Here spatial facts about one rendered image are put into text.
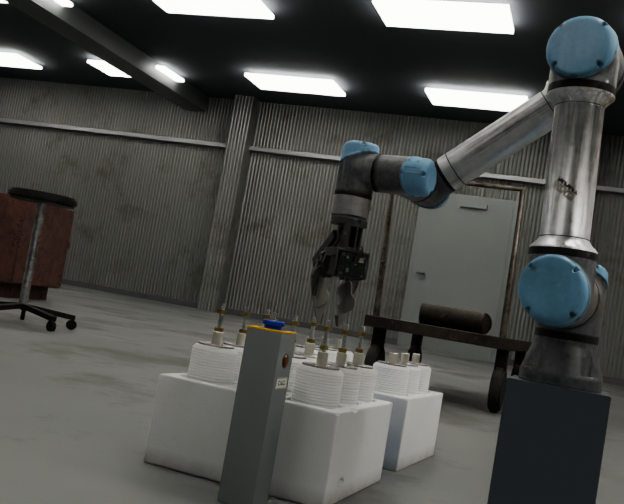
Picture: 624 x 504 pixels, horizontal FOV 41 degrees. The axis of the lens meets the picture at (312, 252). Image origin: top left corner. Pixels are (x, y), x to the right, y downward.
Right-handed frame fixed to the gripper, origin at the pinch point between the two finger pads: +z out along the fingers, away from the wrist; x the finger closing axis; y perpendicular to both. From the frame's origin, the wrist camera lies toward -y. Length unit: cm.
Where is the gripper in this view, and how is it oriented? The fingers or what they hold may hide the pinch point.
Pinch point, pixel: (328, 318)
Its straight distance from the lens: 168.5
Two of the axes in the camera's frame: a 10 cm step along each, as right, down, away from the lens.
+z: -1.7, 9.8, -0.6
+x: 9.1, 1.8, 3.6
